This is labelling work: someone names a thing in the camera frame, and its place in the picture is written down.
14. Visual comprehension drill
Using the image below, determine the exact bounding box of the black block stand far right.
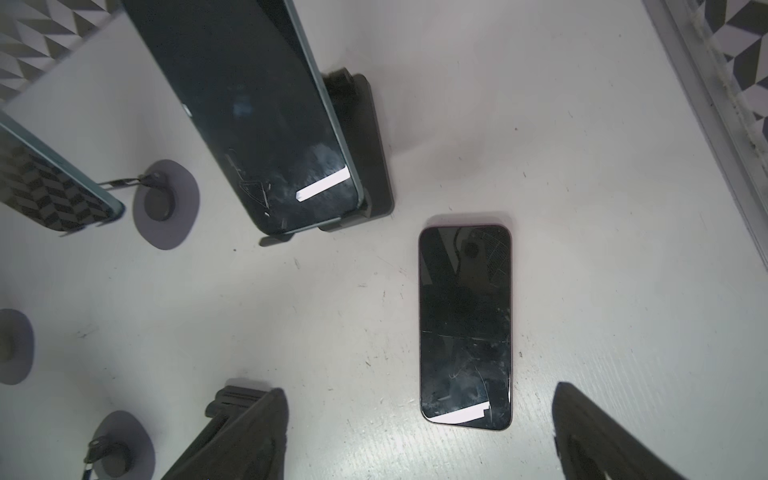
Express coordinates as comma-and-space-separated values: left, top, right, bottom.
259, 67, 396, 247

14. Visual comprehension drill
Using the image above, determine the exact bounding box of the round grey stand front left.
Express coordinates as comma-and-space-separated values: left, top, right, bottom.
81, 410, 155, 480

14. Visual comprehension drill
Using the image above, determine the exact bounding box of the round grey stand back right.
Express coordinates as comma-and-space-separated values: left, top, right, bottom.
99, 159, 200, 251

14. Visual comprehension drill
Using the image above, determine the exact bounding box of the green-edged phone on round stand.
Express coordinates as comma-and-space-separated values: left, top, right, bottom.
1, 113, 125, 235

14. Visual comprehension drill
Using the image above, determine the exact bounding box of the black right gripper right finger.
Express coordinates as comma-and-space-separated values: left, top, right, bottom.
552, 382, 682, 479

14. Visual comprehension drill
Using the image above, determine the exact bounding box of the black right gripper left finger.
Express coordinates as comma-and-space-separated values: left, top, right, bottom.
164, 385, 289, 480

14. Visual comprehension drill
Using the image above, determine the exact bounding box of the round grey stand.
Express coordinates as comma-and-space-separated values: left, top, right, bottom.
99, 159, 200, 251
81, 410, 155, 480
1, 309, 35, 386

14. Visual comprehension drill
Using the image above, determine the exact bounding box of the dark phone on block stand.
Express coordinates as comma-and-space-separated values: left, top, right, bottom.
123, 0, 363, 235

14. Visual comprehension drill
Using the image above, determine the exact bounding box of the round grey stand centre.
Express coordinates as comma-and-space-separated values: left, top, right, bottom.
1, 309, 35, 386

